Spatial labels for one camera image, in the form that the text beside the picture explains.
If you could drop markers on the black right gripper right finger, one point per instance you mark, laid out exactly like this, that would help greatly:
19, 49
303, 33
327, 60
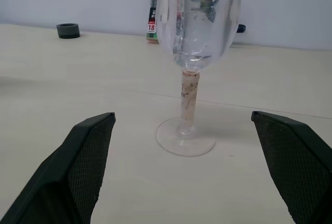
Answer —
298, 161

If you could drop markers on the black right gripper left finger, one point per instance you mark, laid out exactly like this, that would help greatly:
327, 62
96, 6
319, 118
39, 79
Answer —
54, 172

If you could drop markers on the clear wine glass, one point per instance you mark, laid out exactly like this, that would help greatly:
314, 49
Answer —
189, 99

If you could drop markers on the marker pen pack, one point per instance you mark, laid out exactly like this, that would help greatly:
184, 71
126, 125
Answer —
151, 27

